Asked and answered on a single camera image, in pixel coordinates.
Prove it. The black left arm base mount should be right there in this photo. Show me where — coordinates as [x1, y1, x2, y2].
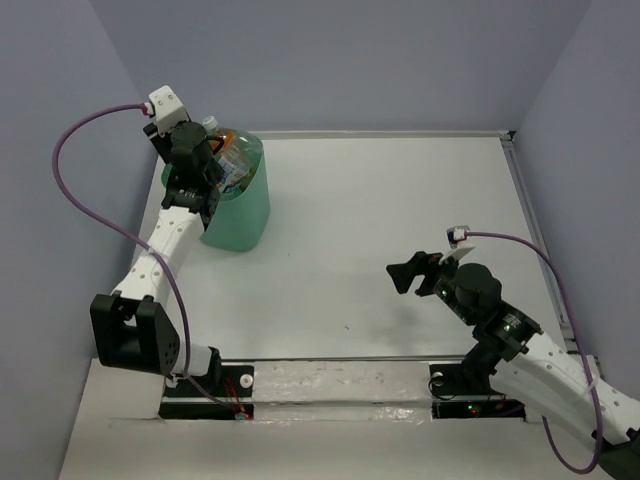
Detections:
[158, 363, 255, 421]

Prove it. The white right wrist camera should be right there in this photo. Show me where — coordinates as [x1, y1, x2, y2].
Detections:
[439, 225, 475, 265]

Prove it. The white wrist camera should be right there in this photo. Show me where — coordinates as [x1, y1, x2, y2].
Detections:
[439, 225, 475, 265]
[143, 85, 190, 137]

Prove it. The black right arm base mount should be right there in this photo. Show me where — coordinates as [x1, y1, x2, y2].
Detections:
[427, 344, 526, 420]

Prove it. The green plastic bin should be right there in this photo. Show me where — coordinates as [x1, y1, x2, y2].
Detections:
[161, 122, 270, 252]

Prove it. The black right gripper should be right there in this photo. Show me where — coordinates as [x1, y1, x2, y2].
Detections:
[385, 247, 475, 325]

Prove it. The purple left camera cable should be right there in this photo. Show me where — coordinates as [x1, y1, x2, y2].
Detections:
[52, 102, 246, 416]

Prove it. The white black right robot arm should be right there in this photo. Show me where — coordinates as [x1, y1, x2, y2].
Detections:
[386, 252, 639, 479]

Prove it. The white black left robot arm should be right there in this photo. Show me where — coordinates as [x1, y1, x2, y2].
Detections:
[90, 120, 222, 395]

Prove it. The orange label bottle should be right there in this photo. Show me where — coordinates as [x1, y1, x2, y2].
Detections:
[201, 116, 243, 158]

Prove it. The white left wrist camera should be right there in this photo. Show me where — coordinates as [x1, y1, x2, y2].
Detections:
[143, 85, 190, 137]

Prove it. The clear bottle white blue label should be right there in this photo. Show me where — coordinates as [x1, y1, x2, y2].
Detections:
[218, 130, 263, 197]

